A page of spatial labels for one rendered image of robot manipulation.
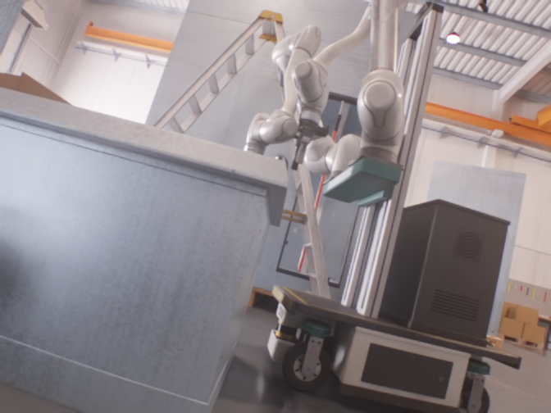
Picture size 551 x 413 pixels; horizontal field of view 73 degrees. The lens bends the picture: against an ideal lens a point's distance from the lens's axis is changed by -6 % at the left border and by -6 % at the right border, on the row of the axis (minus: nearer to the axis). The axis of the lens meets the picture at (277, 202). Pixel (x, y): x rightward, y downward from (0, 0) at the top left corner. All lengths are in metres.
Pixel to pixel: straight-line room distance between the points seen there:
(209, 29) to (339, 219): 4.13
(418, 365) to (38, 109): 1.42
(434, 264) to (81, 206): 1.25
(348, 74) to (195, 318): 3.38
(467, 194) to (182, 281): 7.04
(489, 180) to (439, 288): 6.22
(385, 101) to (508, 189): 6.52
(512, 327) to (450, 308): 9.54
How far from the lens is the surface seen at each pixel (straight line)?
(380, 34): 1.58
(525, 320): 11.36
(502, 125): 13.91
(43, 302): 1.02
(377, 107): 1.36
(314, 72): 1.52
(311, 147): 2.15
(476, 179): 7.77
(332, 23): 4.28
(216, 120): 3.86
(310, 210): 2.80
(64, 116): 0.99
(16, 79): 1.16
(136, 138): 0.90
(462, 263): 1.69
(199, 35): 4.31
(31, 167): 1.07
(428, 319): 1.64
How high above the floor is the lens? 0.44
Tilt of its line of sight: 8 degrees up
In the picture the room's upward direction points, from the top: 16 degrees clockwise
